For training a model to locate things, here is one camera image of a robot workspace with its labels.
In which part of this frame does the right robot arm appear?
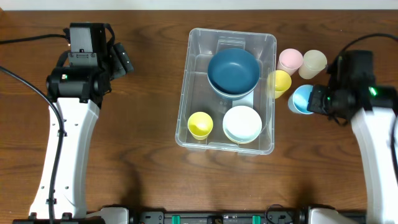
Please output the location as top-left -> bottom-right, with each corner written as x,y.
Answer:
307,85 -> 397,223

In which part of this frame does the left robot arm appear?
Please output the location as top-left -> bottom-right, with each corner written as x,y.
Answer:
29,23 -> 134,222

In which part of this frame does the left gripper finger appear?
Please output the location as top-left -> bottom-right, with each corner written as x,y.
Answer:
110,47 -> 126,80
113,42 -> 134,74

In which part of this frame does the light grey bowl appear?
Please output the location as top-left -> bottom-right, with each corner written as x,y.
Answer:
223,126 -> 261,144

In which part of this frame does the small cream bowl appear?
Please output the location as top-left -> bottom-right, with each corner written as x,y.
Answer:
223,106 -> 262,129

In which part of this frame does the yellow cup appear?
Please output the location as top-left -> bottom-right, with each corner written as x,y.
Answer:
268,70 -> 292,99
188,112 -> 213,141

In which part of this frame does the light blue cup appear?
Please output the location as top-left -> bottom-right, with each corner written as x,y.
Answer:
288,85 -> 313,114

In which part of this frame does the clear plastic storage container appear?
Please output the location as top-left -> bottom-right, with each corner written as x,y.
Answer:
175,28 -> 277,155

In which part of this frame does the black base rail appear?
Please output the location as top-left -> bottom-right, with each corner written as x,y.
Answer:
12,203 -> 368,224

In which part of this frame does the dark blue bowl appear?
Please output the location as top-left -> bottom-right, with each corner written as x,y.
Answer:
208,81 -> 257,100
207,48 -> 261,96

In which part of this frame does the cream cup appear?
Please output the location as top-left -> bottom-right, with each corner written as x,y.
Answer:
298,50 -> 327,80

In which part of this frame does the pink cup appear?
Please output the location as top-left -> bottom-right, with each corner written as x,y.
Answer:
277,49 -> 303,76

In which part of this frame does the yellow bowl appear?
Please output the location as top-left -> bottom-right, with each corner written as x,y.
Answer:
223,129 -> 260,144

